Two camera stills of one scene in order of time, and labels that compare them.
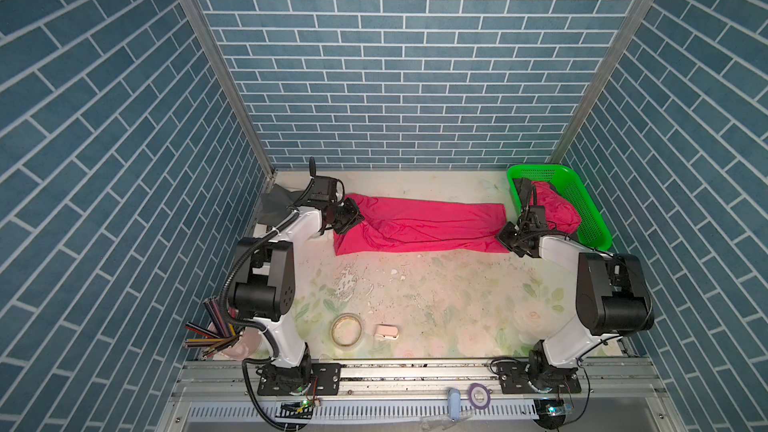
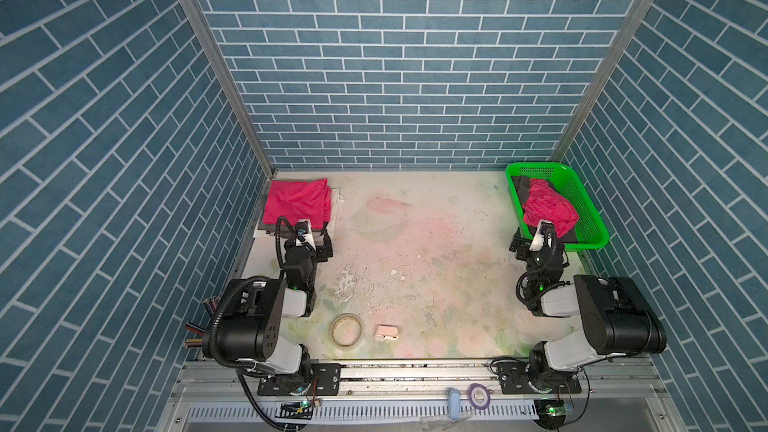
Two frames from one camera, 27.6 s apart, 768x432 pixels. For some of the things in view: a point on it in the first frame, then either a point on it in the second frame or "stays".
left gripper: x=353 y=215 → x=324 y=251
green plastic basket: x=593 y=231 stays
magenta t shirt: x=400 y=225 → x=309 y=203
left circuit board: x=302 y=409 stays
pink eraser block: x=387 y=331 stays
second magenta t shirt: x=560 y=215 stays
